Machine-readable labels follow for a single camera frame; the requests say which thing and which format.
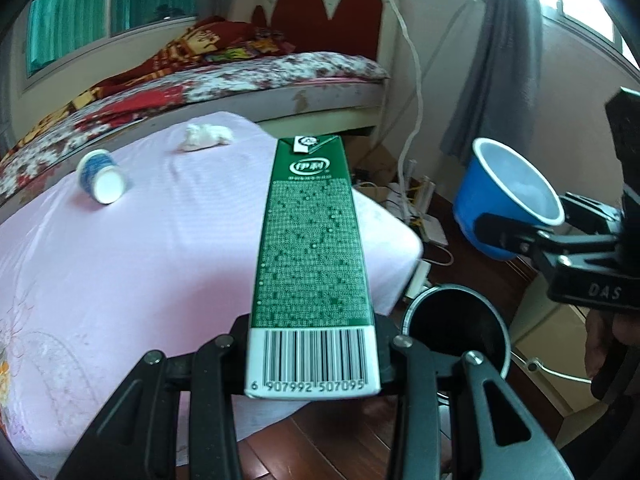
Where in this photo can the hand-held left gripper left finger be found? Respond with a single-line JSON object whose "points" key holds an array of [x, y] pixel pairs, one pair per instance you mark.
{"points": [[235, 342]]}

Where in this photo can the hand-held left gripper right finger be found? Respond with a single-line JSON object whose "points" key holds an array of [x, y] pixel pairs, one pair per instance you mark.
{"points": [[387, 345]]}

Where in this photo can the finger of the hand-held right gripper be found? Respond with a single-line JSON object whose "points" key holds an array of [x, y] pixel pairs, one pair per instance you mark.
{"points": [[595, 210], [505, 232]]}

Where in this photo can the blue plastic cup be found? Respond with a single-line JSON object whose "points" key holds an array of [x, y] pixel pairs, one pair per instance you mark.
{"points": [[480, 200]]}

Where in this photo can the black round trash bin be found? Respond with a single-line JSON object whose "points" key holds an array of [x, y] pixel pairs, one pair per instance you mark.
{"points": [[450, 325]]}

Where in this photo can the green milk carton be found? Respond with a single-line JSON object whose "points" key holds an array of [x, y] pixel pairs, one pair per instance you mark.
{"points": [[310, 260]]}

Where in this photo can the person's right hand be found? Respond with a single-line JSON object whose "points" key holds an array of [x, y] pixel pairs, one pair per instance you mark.
{"points": [[597, 345]]}

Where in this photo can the white network router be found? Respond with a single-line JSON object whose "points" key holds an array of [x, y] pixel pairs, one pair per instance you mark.
{"points": [[415, 195]]}

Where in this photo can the pink floral tablecloth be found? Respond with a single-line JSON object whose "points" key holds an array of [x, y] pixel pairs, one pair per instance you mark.
{"points": [[150, 270]]}

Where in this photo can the brown cardboard box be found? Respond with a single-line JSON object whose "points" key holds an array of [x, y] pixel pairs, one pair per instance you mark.
{"points": [[372, 162]]}

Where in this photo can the grey window curtain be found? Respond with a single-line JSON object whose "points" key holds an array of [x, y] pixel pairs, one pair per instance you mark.
{"points": [[500, 60]]}

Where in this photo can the bright side window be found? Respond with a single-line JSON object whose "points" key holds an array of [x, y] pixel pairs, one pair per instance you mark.
{"points": [[590, 0]]}

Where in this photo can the white crumpled tissue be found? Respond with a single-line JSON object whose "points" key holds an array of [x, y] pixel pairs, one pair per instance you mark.
{"points": [[205, 136]]}

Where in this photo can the small blue patterned paper cup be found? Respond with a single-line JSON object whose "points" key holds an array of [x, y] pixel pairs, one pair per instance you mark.
{"points": [[97, 170]]}

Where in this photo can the bed with floral sheet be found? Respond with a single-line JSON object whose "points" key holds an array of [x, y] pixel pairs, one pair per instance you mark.
{"points": [[280, 72]]}

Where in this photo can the red and white headboard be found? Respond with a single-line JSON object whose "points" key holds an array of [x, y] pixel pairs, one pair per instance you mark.
{"points": [[310, 15]]}

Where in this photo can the red patterned blanket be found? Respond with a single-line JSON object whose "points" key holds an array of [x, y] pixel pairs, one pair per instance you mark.
{"points": [[200, 40]]}

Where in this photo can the window with green view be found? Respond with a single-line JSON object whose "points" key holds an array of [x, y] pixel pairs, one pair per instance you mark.
{"points": [[65, 20]]}

